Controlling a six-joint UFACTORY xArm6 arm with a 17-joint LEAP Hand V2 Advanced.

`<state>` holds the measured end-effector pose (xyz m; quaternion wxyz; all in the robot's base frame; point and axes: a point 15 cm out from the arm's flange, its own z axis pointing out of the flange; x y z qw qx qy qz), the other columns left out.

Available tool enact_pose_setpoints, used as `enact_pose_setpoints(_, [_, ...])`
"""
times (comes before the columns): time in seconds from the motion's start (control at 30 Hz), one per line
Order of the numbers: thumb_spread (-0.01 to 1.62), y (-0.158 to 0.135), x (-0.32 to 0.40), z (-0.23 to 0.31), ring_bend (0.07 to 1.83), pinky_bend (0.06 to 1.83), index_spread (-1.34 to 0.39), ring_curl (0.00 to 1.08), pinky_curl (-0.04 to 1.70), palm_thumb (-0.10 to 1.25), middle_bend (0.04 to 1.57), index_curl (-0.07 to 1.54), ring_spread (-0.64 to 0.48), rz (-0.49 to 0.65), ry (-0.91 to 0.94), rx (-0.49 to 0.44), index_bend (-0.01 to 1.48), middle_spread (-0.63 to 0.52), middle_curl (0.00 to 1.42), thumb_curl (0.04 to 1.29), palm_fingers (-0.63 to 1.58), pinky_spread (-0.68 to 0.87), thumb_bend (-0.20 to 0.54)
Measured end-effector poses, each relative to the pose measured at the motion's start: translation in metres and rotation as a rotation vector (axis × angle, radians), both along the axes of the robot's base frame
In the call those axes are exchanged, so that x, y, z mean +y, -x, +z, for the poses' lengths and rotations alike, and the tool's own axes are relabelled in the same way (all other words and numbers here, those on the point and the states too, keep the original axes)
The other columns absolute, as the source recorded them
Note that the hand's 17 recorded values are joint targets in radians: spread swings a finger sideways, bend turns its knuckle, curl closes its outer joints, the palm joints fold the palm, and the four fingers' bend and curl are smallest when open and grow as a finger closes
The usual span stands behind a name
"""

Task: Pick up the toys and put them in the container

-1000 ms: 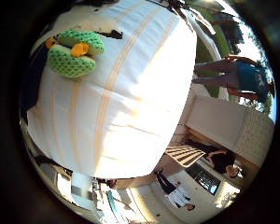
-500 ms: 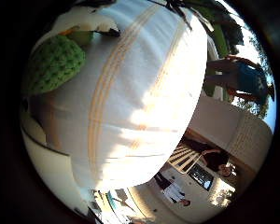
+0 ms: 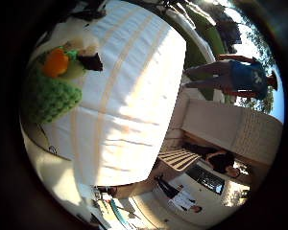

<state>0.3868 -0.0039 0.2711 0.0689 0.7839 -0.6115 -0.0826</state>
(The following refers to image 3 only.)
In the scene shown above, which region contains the green and yellow crochet toy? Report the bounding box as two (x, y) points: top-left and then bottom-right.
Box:
(21, 46), (87, 126)

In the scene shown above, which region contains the slatted wooden bench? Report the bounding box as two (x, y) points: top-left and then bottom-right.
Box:
(156, 148), (202, 173)

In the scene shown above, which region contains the person in blue shirt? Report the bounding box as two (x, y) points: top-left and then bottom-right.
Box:
(183, 54), (279, 101)

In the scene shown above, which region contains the person in black shirt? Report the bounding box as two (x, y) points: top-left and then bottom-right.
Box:
(181, 142), (242, 179)

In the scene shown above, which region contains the person in white shirt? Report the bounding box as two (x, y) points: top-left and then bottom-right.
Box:
(155, 174), (204, 214)

